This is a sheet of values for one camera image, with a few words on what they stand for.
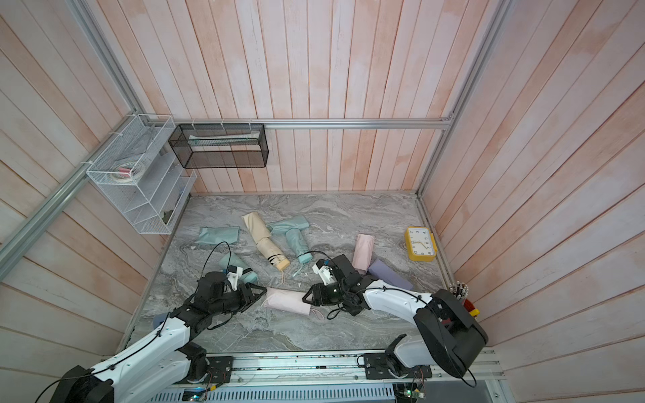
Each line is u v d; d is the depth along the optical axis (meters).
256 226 1.05
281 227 1.05
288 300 0.84
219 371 0.73
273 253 0.95
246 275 0.90
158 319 0.83
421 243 1.00
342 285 0.67
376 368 0.73
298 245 0.98
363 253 0.96
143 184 0.77
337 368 0.75
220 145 1.04
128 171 0.74
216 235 1.04
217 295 0.67
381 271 0.93
